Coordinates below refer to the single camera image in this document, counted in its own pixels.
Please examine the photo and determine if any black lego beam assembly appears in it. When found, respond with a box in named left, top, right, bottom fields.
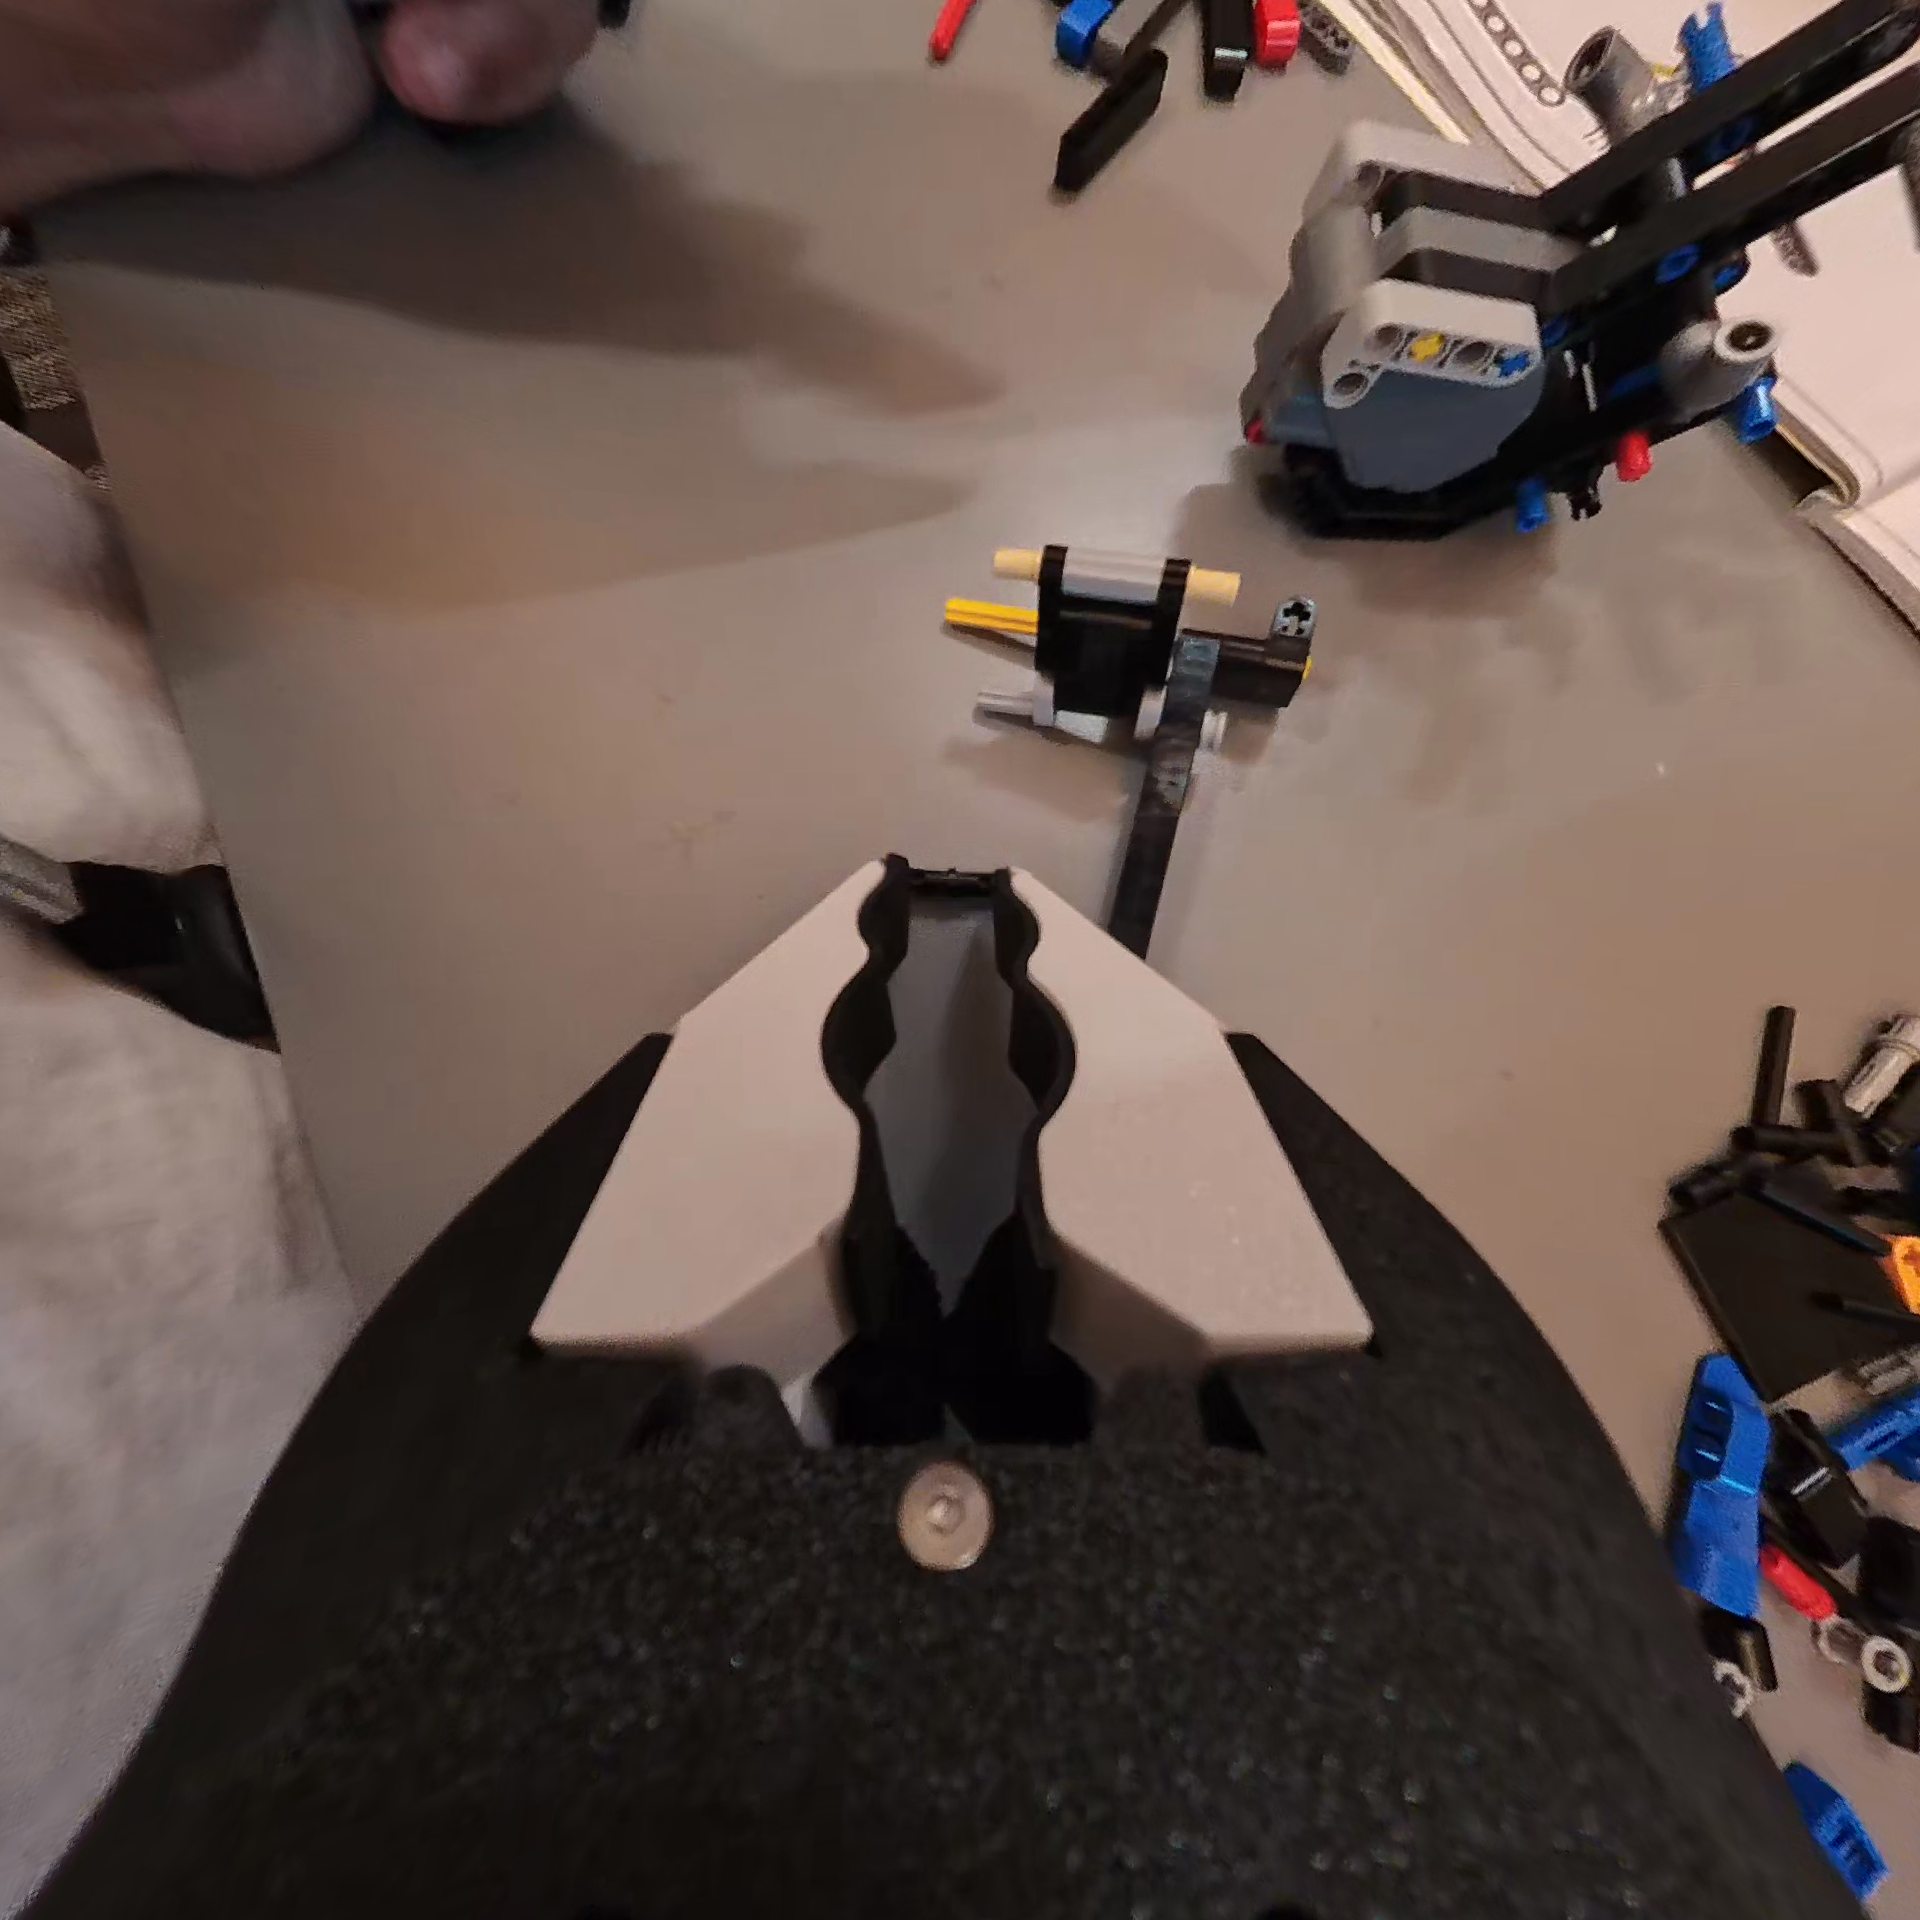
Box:
left=942, top=545, right=1321, bottom=962

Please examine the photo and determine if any pile of black blue pins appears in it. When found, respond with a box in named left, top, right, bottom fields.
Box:
left=1657, top=1005, right=1920, bottom=1517

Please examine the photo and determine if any person's white clothing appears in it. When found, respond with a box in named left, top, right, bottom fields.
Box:
left=0, top=420, right=368, bottom=1920

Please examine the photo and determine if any lego truck chassis assembly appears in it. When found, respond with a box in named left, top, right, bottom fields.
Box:
left=1239, top=0, right=1920, bottom=541

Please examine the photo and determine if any white lego instruction booklet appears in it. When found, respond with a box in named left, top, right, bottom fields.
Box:
left=1319, top=0, right=1920, bottom=633

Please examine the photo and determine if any blue lego panel piece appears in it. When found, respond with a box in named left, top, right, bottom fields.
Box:
left=1669, top=1353, right=1775, bottom=1619

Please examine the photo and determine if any person's left hand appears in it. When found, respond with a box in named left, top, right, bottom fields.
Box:
left=0, top=0, right=606, bottom=219

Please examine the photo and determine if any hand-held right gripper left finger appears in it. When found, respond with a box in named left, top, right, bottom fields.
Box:
left=533, top=856, right=963, bottom=1449

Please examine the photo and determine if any glossy black object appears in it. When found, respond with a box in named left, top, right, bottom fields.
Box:
left=46, top=858, right=279, bottom=1047

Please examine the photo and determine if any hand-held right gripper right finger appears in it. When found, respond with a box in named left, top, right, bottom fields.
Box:
left=944, top=863, right=1373, bottom=1442

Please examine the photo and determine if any black lego panel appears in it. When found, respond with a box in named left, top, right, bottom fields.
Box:
left=1659, top=1192, right=1920, bottom=1403

